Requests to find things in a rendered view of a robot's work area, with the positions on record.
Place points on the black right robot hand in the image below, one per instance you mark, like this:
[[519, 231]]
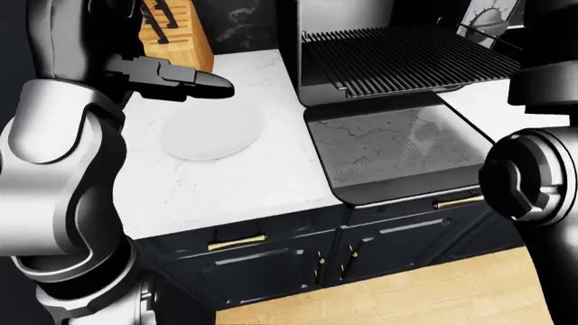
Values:
[[542, 88]]

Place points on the white round plate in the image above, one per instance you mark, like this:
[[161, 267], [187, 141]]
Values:
[[212, 130]]

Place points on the dark navy base cabinet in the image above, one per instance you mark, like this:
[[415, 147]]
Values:
[[289, 260]]

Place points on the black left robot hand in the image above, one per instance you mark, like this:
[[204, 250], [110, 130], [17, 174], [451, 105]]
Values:
[[171, 79]]

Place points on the wooden knife block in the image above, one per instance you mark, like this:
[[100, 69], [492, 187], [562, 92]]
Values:
[[185, 44]]

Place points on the glass toaster oven door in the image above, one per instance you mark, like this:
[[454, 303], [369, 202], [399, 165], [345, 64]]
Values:
[[393, 152]]

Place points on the steel toaster oven body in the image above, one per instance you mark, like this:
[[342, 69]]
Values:
[[316, 67]]

